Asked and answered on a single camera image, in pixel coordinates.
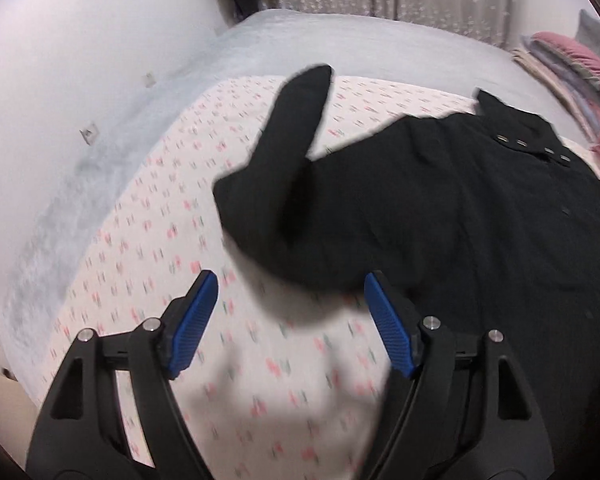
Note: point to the grey bed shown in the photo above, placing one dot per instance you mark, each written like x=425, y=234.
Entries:
x=280, y=40

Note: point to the grey pillow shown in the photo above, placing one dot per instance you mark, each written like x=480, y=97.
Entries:
x=592, y=32

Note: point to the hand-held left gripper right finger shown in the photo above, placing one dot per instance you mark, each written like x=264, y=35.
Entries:
x=387, y=325

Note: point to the stack of folded blankets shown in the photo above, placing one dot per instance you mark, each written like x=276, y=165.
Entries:
x=555, y=80

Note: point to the white wall socket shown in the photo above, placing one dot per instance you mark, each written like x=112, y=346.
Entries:
x=89, y=135

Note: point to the cherry print blanket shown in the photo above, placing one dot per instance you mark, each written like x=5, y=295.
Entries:
x=155, y=220

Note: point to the black coat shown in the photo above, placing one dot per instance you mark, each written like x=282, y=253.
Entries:
x=455, y=200

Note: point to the pink velvet pillow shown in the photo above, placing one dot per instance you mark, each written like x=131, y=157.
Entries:
x=577, y=50

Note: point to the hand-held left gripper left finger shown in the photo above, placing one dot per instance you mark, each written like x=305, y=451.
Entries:
x=195, y=320

